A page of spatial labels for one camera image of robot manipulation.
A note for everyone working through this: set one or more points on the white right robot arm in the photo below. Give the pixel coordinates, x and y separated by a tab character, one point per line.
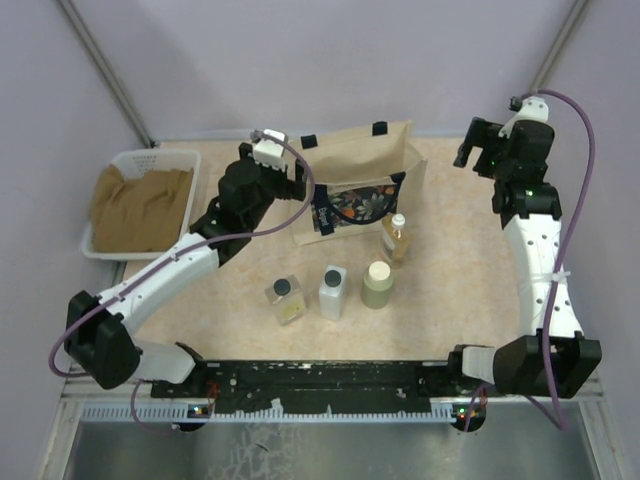
530	213

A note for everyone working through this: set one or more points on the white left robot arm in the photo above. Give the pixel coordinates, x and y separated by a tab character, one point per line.
101	328

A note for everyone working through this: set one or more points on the cream canvas tote bag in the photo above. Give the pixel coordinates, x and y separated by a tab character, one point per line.
362	175

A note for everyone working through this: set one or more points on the clear square bottle black cap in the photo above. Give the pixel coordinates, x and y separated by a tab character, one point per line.
286	297

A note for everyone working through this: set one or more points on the olive green bottle cream cap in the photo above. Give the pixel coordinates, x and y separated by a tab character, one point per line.
377	285

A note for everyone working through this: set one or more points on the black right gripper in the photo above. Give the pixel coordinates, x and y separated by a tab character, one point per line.
480	134

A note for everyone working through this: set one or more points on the white slotted cable duct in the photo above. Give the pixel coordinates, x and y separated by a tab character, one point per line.
189	412

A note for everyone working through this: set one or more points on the aluminium frame rail right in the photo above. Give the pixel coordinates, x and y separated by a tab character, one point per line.
569	27

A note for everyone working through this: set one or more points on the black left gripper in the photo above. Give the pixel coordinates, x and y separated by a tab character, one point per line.
289	188

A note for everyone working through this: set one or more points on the aluminium frame rail left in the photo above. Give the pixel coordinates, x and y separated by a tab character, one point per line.
107	73

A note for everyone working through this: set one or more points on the aluminium frame rail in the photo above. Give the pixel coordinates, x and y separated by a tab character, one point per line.
569	27
107	73

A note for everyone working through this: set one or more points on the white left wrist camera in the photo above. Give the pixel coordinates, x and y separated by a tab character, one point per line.
268	148

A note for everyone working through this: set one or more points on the brown cloth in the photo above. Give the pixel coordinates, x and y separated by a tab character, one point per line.
138	215

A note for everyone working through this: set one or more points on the white square bottle black cap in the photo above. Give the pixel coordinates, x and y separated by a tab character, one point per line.
332	292

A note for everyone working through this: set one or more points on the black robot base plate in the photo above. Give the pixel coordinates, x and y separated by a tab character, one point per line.
312	386

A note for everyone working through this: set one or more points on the white plastic basket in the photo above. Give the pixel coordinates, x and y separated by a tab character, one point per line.
133	165

